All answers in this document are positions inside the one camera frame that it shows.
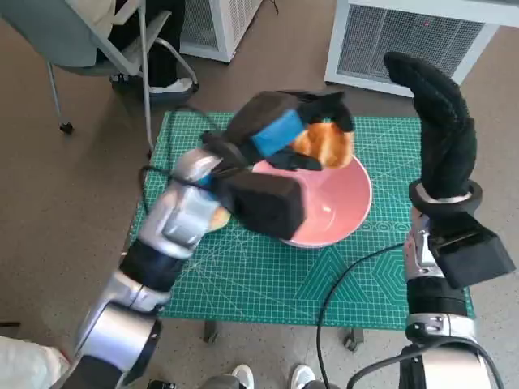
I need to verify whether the grey chair with white frame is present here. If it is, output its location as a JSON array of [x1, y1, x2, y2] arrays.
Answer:
[[0, 0, 199, 161]]

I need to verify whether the rectangular toy bread loaf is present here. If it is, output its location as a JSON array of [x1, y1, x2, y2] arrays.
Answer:
[[292, 119, 354, 169]]

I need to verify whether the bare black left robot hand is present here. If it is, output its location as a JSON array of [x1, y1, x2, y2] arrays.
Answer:
[[222, 90, 357, 172]]

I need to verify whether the large white grilled unit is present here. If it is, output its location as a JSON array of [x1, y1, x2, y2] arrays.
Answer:
[[324, 0, 519, 98]]

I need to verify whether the green cutting mat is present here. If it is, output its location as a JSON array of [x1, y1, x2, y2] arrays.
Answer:
[[128, 111, 475, 331]]

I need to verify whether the round toy bread bun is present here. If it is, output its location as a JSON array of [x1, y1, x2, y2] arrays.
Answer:
[[210, 208, 230, 232]]

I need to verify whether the person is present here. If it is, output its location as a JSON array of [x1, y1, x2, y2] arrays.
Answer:
[[80, 0, 199, 105], [200, 363, 318, 389]]

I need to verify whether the pink bowl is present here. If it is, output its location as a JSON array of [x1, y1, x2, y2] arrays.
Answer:
[[251, 153, 373, 249]]

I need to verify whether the white cloth bundle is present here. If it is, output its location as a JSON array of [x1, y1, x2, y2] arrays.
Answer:
[[0, 335, 76, 389]]

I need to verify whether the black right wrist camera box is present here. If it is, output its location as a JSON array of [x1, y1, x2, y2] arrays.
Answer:
[[429, 210, 517, 289]]

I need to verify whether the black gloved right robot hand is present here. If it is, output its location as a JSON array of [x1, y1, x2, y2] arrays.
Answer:
[[383, 51, 478, 202]]

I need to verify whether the white cabinet with grille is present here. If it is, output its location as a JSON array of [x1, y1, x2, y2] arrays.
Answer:
[[178, 0, 260, 64]]

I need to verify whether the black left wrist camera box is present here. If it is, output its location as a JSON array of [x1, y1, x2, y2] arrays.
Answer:
[[212, 168, 307, 240]]

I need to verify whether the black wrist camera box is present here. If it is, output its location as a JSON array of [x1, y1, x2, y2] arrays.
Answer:
[[429, 210, 517, 289], [212, 168, 307, 240]]

